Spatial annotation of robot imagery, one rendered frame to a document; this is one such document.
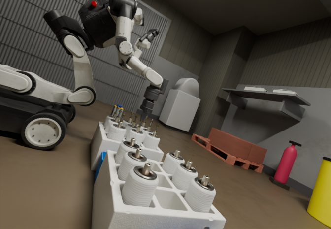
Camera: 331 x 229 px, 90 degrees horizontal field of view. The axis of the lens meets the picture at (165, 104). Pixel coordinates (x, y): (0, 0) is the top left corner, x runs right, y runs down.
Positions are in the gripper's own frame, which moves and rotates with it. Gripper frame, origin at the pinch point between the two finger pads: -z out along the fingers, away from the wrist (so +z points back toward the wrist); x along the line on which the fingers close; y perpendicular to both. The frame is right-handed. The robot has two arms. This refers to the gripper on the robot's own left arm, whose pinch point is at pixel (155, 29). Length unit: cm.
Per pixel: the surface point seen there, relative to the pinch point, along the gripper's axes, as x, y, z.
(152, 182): 93, 19, 121
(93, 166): 44, -3, 129
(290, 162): 138, -201, 2
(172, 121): -83, -229, -17
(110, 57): -224, -87, -57
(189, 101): -64, -221, -77
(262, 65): 59, -212, -206
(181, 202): 97, 2, 121
